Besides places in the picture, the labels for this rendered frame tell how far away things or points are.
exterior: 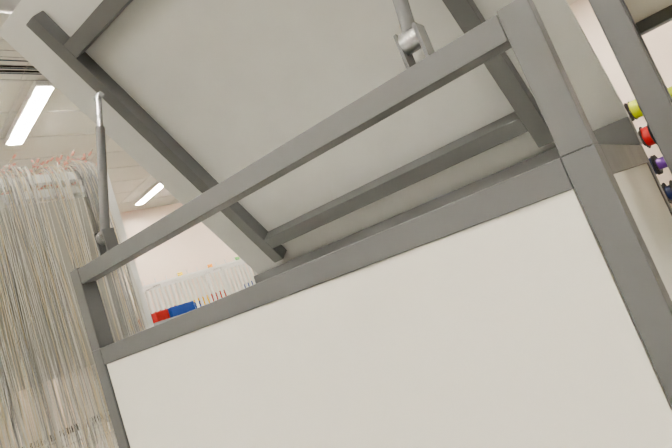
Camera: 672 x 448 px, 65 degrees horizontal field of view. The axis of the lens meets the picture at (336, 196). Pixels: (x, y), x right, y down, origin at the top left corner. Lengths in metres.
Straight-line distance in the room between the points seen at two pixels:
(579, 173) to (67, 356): 1.60
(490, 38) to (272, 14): 0.63
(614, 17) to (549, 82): 0.20
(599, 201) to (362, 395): 0.46
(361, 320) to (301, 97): 0.65
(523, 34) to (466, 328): 0.39
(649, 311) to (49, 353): 1.62
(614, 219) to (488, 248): 0.15
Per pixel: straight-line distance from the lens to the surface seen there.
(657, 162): 7.61
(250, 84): 1.34
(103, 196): 1.36
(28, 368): 1.87
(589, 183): 0.68
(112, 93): 1.51
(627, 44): 0.85
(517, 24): 0.71
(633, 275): 0.69
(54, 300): 1.93
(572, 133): 0.68
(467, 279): 0.74
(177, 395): 1.21
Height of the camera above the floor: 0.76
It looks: 9 degrees up
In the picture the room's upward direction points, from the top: 20 degrees counter-clockwise
